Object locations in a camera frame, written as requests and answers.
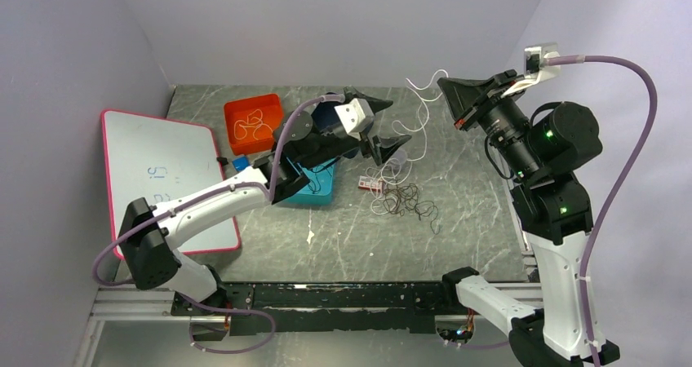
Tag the red white small box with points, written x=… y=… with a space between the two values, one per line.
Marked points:
x=371 y=184

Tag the dark blue plastic box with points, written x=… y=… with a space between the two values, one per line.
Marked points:
x=323 y=113

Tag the blue whiteboard eraser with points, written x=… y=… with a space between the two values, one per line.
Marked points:
x=241 y=163

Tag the pink framed whiteboard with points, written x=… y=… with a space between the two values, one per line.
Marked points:
x=155 y=158

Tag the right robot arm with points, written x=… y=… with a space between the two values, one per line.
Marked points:
x=555 y=212

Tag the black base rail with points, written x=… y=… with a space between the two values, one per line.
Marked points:
x=413 y=306

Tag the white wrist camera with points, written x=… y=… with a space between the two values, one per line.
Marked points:
x=537 y=69
x=355 y=116

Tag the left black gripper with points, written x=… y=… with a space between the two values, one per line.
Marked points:
x=384 y=147

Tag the orange plastic box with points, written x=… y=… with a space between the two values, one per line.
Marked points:
x=250 y=123

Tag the light blue plastic box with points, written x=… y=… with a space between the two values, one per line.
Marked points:
x=320 y=187

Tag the clear paperclip container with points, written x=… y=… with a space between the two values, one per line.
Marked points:
x=397 y=161

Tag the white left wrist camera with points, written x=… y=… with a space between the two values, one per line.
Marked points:
x=355 y=116

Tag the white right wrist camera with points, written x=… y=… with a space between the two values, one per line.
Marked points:
x=537 y=69

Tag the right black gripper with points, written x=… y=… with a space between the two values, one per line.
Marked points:
x=469 y=101

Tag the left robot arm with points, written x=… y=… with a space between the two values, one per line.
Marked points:
x=151 y=235

